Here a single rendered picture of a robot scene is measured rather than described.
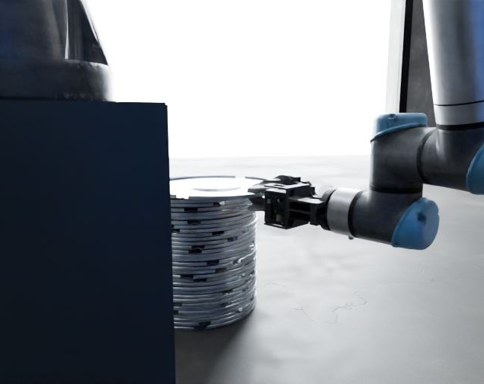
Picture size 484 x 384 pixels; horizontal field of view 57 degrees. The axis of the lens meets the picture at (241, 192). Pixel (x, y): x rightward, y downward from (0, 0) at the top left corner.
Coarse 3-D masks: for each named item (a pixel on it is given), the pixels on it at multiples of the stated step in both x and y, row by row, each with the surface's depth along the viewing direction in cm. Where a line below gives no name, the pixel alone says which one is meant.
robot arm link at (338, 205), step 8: (336, 192) 70; (344, 192) 69; (352, 192) 68; (336, 200) 69; (344, 200) 68; (328, 208) 69; (336, 208) 68; (344, 208) 67; (328, 216) 69; (336, 216) 68; (344, 216) 67; (328, 224) 70; (336, 224) 69; (344, 224) 67; (336, 232) 71; (344, 232) 69
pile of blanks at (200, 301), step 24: (192, 216) 88; (216, 216) 89; (240, 216) 93; (192, 240) 89; (216, 240) 90; (240, 240) 94; (192, 264) 90; (216, 264) 93; (240, 264) 95; (192, 288) 90; (216, 288) 91; (240, 288) 95; (192, 312) 91; (216, 312) 93; (240, 312) 97
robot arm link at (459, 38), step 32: (448, 0) 45; (480, 0) 44; (448, 32) 46; (480, 32) 45; (448, 64) 47; (480, 64) 46; (448, 96) 49; (480, 96) 47; (448, 128) 50; (480, 128) 48; (416, 160) 56; (448, 160) 51; (480, 160) 48; (480, 192) 50
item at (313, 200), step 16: (272, 192) 75; (288, 192) 73; (304, 192) 76; (272, 208) 76; (288, 208) 73; (304, 208) 73; (320, 208) 75; (272, 224) 76; (288, 224) 74; (304, 224) 77; (320, 224) 70
